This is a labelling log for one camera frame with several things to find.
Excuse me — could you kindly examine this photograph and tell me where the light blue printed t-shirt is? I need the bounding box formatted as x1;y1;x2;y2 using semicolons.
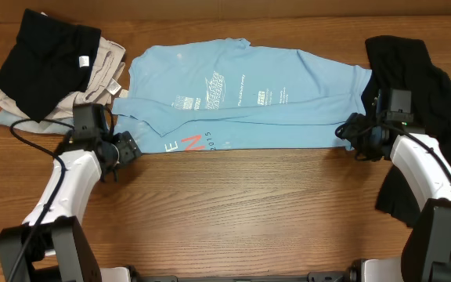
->
112;38;372;153

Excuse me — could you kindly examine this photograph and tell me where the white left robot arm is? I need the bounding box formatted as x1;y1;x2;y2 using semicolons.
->
0;131;141;281

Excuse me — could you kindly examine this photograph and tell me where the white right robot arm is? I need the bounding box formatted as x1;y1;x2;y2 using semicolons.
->
335;113;451;282

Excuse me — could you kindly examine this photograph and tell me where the pale blue folded garment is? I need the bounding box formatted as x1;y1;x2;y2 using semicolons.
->
0;110;74;135

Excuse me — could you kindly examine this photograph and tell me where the beige folded garment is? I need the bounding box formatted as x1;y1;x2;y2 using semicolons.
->
0;37;124;119

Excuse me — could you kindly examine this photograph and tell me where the black garment on right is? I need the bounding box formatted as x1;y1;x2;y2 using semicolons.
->
360;34;451;228

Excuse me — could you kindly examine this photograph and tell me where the black folded garment on stack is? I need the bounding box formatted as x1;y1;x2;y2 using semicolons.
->
0;9;101;122

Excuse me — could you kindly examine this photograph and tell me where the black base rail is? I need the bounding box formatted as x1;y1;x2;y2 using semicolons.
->
127;266;362;282

